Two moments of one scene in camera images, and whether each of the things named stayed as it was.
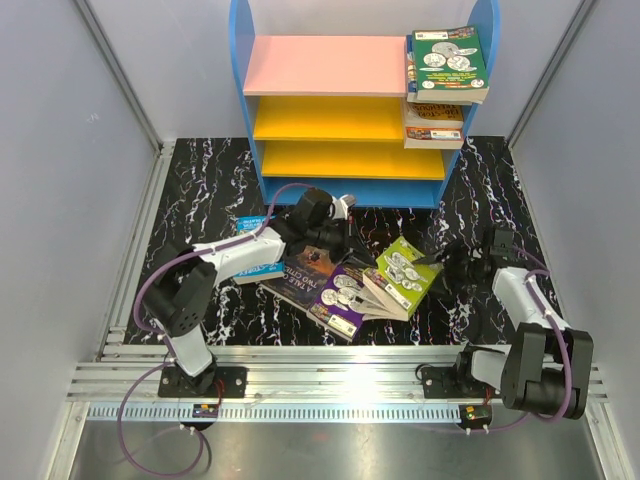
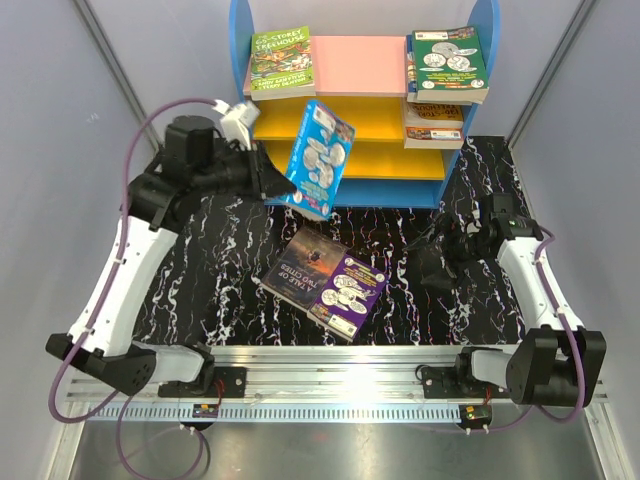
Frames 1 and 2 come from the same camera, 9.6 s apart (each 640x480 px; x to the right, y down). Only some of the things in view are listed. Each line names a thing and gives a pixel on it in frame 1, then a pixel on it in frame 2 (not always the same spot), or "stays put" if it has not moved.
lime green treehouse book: (398, 284) → (281, 64)
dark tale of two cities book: (307, 271) stays put
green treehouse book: (449, 65) stays put
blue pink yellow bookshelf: (382, 119) stays put
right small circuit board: (475, 414) stays put
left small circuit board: (203, 410) stays put
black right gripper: (455, 251) → (450, 231)
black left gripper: (351, 248) → (264, 180)
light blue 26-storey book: (249, 224) → (323, 149)
